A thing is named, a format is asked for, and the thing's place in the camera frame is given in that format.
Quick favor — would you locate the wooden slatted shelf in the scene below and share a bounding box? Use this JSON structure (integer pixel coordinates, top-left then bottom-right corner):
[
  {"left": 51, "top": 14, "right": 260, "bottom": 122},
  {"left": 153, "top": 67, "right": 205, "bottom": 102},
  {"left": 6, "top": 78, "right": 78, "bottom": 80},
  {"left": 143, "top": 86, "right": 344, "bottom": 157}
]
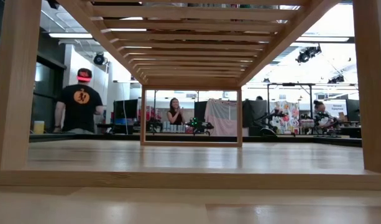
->
[{"left": 0, "top": 0, "right": 381, "bottom": 191}]

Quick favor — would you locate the background robot rig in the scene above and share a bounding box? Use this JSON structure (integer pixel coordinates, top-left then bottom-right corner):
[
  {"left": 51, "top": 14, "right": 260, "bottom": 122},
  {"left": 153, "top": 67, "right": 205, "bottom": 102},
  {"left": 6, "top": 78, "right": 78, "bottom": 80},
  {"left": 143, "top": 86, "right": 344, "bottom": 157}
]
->
[
  {"left": 313, "top": 111, "right": 343, "bottom": 138},
  {"left": 185, "top": 117, "right": 215, "bottom": 136},
  {"left": 146, "top": 115, "right": 163, "bottom": 134}
]

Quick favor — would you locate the person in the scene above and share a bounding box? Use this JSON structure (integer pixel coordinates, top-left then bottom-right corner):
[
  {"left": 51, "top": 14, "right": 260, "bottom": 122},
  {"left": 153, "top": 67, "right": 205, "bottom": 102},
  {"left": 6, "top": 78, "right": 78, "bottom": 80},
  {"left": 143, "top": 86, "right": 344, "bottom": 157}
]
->
[
  {"left": 53, "top": 67, "right": 104, "bottom": 134},
  {"left": 167, "top": 97, "right": 186, "bottom": 126},
  {"left": 313, "top": 100, "right": 334, "bottom": 128}
]

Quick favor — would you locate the pink cloth cover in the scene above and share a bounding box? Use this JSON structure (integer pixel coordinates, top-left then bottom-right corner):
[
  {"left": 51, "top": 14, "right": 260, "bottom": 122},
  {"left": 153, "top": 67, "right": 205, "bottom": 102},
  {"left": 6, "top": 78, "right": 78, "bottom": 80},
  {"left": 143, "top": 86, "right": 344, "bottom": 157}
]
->
[{"left": 204, "top": 98, "right": 249, "bottom": 137}]

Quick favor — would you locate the black cloth partition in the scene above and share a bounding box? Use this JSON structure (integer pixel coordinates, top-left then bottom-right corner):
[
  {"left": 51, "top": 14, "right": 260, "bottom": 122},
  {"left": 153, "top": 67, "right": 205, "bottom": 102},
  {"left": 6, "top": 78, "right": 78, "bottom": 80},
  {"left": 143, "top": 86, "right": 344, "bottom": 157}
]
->
[{"left": 242, "top": 98, "right": 269, "bottom": 128}]

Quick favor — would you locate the colourful patterned cloth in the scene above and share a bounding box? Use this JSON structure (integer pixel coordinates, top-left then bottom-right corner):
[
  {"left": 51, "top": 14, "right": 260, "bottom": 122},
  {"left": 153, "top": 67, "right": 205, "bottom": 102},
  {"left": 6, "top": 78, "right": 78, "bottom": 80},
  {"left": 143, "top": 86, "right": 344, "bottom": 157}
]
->
[{"left": 269, "top": 100, "right": 300, "bottom": 134}]

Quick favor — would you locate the black round ceiling device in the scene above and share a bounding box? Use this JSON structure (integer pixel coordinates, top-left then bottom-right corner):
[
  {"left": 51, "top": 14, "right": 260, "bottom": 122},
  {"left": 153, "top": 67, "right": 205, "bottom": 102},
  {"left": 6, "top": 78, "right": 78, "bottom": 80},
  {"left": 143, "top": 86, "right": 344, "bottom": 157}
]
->
[{"left": 93, "top": 52, "right": 106, "bottom": 66}]

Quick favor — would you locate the ceiling light panel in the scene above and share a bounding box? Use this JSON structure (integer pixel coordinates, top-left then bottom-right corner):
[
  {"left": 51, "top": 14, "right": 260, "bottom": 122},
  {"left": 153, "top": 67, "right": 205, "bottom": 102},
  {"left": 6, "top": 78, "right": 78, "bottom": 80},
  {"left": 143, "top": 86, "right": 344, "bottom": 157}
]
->
[
  {"left": 295, "top": 36, "right": 350, "bottom": 43},
  {"left": 48, "top": 32, "right": 94, "bottom": 39}
]

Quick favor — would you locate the white equipment sign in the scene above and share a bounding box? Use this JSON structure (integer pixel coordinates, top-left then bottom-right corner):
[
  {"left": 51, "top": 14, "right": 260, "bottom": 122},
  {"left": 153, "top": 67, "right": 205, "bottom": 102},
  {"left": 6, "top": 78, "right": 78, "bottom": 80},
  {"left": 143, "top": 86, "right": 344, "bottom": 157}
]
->
[{"left": 328, "top": 100, "right": 348, "bottom": 118}]

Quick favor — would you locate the yellow cup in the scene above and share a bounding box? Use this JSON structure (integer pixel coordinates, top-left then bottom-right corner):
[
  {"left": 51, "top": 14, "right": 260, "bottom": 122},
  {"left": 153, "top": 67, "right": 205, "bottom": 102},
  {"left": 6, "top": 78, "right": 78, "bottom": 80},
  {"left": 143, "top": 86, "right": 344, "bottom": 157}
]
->
[{"left": 33, "top": 120, "right": 45, "bottom": 135}]

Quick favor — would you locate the black gantry frame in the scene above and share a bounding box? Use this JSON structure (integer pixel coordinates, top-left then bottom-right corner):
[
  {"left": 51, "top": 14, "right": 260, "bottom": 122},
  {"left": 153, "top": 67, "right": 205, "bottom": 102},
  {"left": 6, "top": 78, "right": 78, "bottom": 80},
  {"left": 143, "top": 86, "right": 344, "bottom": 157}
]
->
[{"left": 266, "top": 82, "right": 316, "bottom": 121}]

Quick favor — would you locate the black ceiling camera rig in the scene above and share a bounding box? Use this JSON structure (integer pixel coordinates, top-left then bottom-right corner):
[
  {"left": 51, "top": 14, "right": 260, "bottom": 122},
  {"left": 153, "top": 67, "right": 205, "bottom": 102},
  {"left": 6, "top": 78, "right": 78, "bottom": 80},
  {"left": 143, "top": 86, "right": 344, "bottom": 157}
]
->
[
  {"left": 327, "top": 73, "right": 346, "bottom": 84},
  {"left": 295, "top": 44, "right": 323, "bottom": 64}
]

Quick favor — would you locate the black table edge rail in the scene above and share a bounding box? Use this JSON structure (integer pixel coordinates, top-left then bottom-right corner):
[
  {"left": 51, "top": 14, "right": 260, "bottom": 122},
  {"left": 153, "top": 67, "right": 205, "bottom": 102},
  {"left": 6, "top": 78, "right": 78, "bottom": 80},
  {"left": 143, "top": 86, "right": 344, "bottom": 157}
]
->
[{"left": 29, "top": 133, "right": 363, "bottom": 148}]

